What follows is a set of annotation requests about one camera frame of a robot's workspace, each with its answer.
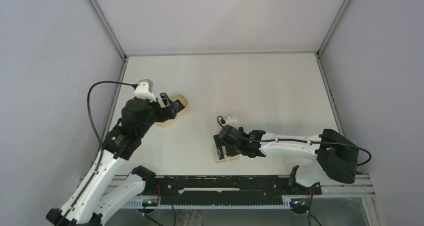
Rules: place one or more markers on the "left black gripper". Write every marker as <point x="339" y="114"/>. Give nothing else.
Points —
<point x="164" y="115"/>

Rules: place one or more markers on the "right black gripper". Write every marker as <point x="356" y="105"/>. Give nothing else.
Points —
<point x="219" y="143"/>

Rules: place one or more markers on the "beige oval tray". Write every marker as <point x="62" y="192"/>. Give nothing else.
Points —
<point x="172" y="108"/>

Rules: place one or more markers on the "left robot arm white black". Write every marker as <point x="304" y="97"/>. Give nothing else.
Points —
<point x="89" y="206"/>

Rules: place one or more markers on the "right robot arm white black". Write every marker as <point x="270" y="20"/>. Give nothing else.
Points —
<point x="331" y="155"/>

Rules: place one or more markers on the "black card in tray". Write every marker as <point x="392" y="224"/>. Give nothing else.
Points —
<point x="182" y="105"/>

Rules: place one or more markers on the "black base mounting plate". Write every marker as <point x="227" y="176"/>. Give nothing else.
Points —
<point x="205" y="190"/>

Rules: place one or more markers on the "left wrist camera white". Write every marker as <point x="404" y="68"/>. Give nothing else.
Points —
<point x="144" y="90"/>

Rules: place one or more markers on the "white slotted cable duct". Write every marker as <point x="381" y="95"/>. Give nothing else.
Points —
<point x="282" y="203"/>

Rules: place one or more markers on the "aluminium frame rail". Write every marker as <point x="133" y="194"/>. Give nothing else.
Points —
<point x="330" y="189"/>

